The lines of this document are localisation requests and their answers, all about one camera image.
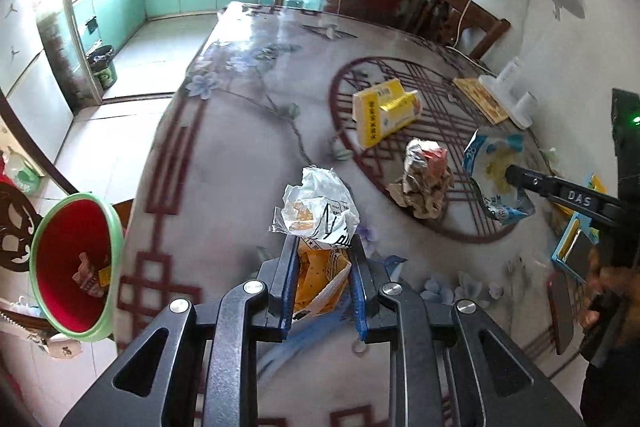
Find blue white snack bag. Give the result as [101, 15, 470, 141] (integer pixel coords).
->
[463, 128, 535, 225]

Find brown paper bag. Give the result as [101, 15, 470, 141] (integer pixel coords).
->
[386, 139, 454, 220]

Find yellow white wrapper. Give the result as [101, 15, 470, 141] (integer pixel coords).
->
[270, 166, 360, 321]

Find yellow bear cardboard box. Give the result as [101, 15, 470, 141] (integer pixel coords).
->
[352, 78, 422, 150]

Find green trash bin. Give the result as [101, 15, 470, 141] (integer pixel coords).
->
[87, 44, 117, 91]

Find person right hand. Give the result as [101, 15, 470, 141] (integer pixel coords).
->
[579, 246, 639, 347]

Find blue yellow box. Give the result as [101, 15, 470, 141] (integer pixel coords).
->
[550, 173, 609, 283]

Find white plastic stand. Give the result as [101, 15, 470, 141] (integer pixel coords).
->
[478, 57, 538, 130]

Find yellow patterned coaster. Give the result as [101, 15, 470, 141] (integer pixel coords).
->
[452, 78, 509, 126]

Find red green plastic basin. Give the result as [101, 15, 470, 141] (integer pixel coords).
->
[29, 193, 124, 343]

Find wooden chair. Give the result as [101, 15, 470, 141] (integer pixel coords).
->
[413, 0, 511, 61]

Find white refrigerator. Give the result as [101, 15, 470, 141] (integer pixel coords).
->
[0, 0, 73, 161]

